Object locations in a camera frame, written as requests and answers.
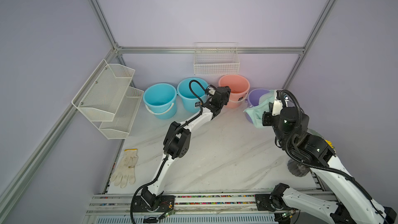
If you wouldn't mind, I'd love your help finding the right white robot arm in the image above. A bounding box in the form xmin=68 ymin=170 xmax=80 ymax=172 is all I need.
xmin=262 ymin=102 xmax=398 ymax=224

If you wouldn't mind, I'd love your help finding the yellow artificial flower bouquet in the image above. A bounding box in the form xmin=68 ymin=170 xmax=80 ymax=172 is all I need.
xmin=325 ymin=140 xmax=334 ymax=149

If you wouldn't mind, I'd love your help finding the teal plastic bucket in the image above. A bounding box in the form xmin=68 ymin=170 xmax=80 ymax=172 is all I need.
xmin=177 ymin=77 xmax=209 ymax=113
xmin=143 ymin=83 xmax=177 ymax=120

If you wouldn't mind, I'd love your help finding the pink plastic bucket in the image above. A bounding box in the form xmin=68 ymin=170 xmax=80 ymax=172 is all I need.
xmin=218 ymin=75 xmax=250 ymax=108

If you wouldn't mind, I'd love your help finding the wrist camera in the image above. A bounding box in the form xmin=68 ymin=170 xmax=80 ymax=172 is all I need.
xmin=205 ymin=85 xmax=217 ymax=97
xmin=272 ymin=90 xmax=288 ymax=116

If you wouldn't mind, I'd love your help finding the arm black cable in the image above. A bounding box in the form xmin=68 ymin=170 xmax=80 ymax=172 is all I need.
xmin=130 ymin=79 xmax=209 ymax=224
xmin=276 ymin=89 xmax=389 ymax=224

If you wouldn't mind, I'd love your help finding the purple plastic bucket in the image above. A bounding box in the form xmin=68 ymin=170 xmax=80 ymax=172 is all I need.
xmin=244 ymin=88 xmax=271 ymax=124

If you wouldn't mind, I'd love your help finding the white wire wall basket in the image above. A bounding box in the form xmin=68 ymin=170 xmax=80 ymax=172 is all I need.
xmin=193 ymin=42 xmax=240 ymax=76

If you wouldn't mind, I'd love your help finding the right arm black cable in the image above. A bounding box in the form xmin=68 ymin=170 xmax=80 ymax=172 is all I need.
xmin=276 ymin=89 xmax=389 ymax=224

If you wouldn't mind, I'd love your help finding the mint green microfiber cloth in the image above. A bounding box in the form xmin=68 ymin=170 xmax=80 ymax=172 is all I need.
xmin=244 ymin=89 xmax=278 ymax=130

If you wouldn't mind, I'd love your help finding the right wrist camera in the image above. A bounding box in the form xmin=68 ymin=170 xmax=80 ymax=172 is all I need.
xmin=272 ymin=90 xmax=288 ymax=116

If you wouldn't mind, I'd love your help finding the dark flower vase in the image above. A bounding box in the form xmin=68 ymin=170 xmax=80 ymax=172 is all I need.
xmin=287 ymin=159 xmax=311 ymax=177

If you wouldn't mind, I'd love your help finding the white mesh two-tier shelf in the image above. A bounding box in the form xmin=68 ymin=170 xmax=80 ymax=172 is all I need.
xmin=72 ymin=60 xmax=144 ymax=140

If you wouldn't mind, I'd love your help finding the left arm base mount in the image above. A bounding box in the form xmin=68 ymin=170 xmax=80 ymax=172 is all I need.
xmin=131 ymin=187 xmax=175 ymax=213

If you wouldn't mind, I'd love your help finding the white work glove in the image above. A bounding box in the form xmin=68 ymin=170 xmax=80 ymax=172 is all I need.
xmin=110 ymin=149 xmax=138 ymax=188

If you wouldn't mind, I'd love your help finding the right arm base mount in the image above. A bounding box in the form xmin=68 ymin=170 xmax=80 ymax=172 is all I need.
xmin=255 ymin=183 xmax=296 ymax=212

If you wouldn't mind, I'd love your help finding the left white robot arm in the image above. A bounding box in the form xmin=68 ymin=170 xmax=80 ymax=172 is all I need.
xmin=140 ymin=80 xmax=231 ymax=211

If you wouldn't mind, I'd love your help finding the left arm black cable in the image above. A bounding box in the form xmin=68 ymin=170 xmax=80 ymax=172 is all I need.
xmin=130 ymin=79 xmax=209 ymax=224

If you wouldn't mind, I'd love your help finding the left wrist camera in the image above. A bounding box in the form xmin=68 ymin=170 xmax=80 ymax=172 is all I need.
xmin=205 ymin=85 xmax=217 ymax=97

